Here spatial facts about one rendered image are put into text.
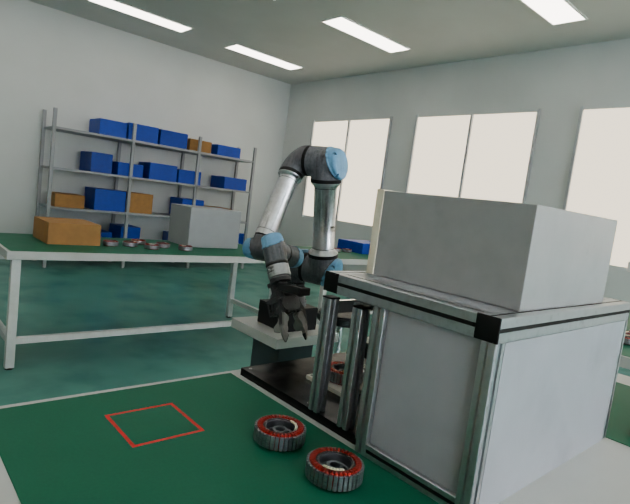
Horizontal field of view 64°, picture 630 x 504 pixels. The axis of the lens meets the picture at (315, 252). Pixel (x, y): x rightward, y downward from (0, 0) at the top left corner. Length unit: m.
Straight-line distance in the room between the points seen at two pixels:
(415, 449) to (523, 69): 6.01
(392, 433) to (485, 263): 0.39
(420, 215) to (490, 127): 5.67
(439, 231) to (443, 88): 6.25
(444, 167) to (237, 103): 3.79
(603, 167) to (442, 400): 5.27
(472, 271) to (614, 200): 5.03
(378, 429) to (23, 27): 7.26
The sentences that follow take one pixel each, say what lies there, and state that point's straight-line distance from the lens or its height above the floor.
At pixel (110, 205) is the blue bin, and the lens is 7.45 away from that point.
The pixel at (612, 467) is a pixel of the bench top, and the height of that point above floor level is 0.75.
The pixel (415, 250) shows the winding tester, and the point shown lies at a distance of 1.15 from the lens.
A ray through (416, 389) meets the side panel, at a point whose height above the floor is 0.93.
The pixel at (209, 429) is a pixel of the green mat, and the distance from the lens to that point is 1.19.
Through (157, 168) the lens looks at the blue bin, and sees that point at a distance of 7.67.
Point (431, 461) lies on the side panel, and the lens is 1.07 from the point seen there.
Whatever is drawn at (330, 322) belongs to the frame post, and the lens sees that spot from 1.21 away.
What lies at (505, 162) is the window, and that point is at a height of 2.01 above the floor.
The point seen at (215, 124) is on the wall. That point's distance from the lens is 8.74.
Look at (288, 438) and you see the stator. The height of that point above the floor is 0.78.
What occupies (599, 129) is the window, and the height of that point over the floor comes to 2.39.
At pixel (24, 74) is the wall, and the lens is 7.77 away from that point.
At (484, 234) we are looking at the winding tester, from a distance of 1.06.
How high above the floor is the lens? 1.27
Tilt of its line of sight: 6 degrees down
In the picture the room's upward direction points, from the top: 7 degrees clockwise
